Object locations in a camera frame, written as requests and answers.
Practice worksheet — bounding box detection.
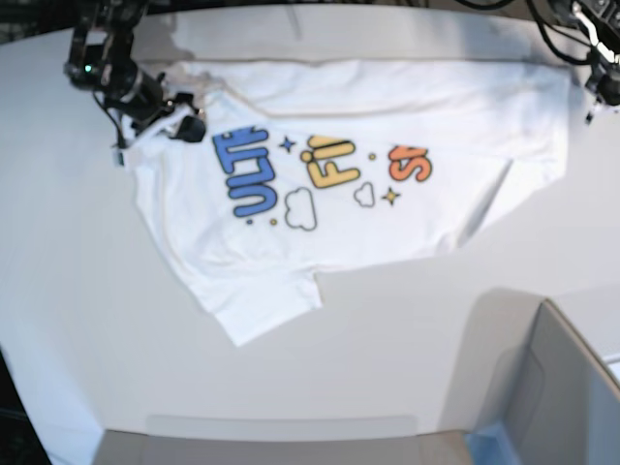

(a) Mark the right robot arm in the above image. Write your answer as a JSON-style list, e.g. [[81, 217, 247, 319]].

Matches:
[[64, 1, 206, 149]]

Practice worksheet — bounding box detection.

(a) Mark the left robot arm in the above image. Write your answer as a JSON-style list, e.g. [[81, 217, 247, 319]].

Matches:
[[526, 0, 619, 125]]

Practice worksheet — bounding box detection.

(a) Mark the white printed t-shirt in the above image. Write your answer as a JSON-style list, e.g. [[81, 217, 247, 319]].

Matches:
[[124, 60, 572, 346]]

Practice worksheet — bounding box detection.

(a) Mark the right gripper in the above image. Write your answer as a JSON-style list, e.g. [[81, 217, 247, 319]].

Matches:
[[92, 72, 206, 148]]

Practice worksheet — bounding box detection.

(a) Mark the grey cardboard box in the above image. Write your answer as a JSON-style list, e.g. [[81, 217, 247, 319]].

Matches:
[[464, 295, 619, 464]]

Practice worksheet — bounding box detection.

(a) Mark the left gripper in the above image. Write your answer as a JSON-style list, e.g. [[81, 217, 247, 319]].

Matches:
[[585, 63, 619, 125]]

